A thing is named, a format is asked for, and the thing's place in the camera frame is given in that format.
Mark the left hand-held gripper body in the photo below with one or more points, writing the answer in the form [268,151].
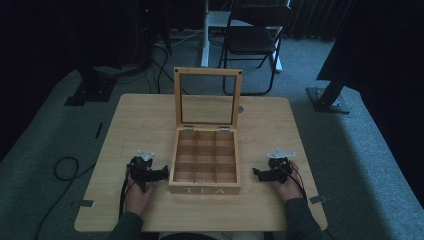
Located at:
[141,166]

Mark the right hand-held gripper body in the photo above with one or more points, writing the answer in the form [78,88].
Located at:
[279,166]

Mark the wooden tea box with lid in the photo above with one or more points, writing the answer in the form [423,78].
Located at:
[206,146]

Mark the person's right hand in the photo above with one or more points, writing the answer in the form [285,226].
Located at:
[289,190]

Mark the person's left hand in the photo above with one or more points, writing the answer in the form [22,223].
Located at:
[138,198]

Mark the grey tape strip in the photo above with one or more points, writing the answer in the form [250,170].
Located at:
[318,199]
[86,203]

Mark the black tape strip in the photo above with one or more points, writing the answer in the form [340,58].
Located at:
[98,130]

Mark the small round grey disc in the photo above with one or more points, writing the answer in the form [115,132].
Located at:
[241,109]

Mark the black stand with metal base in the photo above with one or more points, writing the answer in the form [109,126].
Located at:
[328,100]

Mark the black stand base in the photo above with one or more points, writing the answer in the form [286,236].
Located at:
[91,88]

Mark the black folding chair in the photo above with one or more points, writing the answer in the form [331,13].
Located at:
[251,38]
[208,33]

